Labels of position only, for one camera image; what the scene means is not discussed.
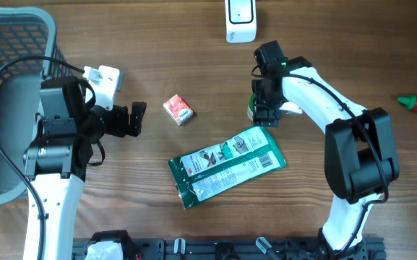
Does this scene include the green lidded round jar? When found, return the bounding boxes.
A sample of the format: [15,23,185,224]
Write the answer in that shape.
[247,93,256,121]

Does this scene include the small orange white box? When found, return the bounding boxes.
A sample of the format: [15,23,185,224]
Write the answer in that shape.
[163,95,194,126]

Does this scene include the green white sachet packet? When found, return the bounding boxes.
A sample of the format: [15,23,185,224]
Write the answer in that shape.
[168,126,286,209]

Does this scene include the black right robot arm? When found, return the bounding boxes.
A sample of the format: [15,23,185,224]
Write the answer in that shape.
[252,40,400,259]

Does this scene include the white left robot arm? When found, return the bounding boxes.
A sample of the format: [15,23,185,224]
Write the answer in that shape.
[23,76,147,259]

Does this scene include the white barcode scanner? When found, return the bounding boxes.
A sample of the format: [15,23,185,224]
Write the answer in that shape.
[225,0,257,43]

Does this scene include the grey plastic mesh basket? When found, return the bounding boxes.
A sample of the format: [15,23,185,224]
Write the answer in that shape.
[0,7,73,205]

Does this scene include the black mounting rail base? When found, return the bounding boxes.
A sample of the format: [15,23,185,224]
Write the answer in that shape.
[72,229,387,260]

